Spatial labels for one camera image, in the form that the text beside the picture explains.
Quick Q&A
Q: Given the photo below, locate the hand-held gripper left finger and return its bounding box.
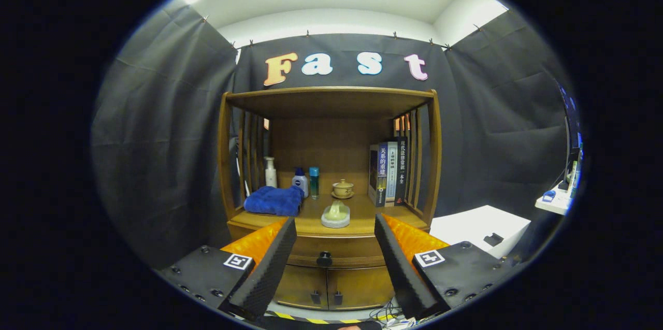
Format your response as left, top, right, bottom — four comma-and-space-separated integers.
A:
158, 217, 297, 322

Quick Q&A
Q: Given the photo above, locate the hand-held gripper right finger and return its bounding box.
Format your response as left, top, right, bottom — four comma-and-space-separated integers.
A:
374, 213, 518, 320

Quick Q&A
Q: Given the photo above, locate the green brush with white base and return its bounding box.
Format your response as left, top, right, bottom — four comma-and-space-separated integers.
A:
321, 199, 351, 228

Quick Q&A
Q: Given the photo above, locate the wooden cabinet door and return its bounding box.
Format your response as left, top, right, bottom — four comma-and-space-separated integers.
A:
327, 266, 397, 311
273, 265, 328, 310

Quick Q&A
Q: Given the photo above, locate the wooden countertop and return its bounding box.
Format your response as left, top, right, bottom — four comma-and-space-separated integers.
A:
230, 194, 429, 237

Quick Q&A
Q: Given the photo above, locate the wooden cabinet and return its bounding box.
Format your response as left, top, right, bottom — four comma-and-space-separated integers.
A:
218, 87, 442, 311

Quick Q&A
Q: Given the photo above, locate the yellow black hazard tape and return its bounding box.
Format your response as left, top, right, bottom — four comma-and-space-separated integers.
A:
264, 310, 384, 326

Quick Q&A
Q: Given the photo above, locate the blue towel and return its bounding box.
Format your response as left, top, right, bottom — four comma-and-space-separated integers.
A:
244, 185, 305, 217

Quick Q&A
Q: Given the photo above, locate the white table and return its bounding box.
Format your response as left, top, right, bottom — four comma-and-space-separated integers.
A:
430, 205, 531, 259

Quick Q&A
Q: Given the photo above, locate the white lotion bottle blue cap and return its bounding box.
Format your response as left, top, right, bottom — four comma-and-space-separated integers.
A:
292, 167, 309, 198

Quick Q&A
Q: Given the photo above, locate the white pump bottle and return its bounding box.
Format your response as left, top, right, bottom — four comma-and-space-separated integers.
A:
264, 157, 278, 189

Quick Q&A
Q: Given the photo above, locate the pale blue spine book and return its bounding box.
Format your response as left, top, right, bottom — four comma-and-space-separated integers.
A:
386, 142, 398, 206

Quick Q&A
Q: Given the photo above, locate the grey book with blue spine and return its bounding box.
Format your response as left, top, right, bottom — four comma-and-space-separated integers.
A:
368, 145, 388, 207

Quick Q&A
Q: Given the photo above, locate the yellow lidded teacup with saucer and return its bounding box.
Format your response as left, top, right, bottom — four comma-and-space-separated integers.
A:
332, 179, 355, 199

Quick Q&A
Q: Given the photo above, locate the black spine book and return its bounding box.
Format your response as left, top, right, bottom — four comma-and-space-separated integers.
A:
395, 137, 408, 205

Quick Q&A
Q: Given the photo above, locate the white wall shelf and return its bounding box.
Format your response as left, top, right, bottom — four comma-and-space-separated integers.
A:
535, 180, 575, 216

